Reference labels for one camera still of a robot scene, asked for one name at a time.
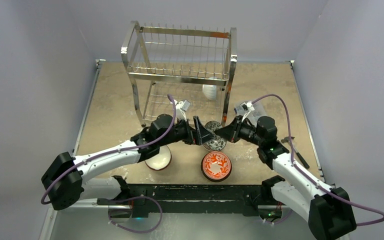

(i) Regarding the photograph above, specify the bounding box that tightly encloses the red floral pattern bowl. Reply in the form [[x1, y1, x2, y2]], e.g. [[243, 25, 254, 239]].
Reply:
[[200, 151, 233, 183]]

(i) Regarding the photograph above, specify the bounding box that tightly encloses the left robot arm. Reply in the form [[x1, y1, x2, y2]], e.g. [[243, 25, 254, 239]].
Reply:
[[40, 114, 215, 211]]

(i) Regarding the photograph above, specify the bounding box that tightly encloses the clear plastic screw box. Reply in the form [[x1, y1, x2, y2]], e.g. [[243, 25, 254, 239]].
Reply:
[[234, 100, 268, 127]]

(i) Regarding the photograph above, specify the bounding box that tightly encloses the grey leaf pattern bowl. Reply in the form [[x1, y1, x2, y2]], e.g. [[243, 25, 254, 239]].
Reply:
[[203, 120, 227, 152]]

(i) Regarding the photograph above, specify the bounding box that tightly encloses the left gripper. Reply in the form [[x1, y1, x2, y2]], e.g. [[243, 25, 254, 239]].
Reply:
[[158, 116, 215, 147]]

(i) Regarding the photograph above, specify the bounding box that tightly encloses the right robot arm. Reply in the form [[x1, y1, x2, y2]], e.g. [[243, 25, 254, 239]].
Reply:
[[214, 115, 357, 240]]

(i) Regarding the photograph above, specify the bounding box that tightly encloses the white red-rimmed bowl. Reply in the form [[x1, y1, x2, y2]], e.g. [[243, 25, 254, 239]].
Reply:
[[145, 146, 172, 171]]

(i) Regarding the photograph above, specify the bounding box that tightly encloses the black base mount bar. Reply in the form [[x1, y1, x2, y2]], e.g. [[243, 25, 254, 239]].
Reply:
[[97, 183, 289, 221]]

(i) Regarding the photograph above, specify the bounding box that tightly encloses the steel two-tier dish rack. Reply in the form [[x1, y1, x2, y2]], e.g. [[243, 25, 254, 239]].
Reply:
[[120, 20, 238, 127]]

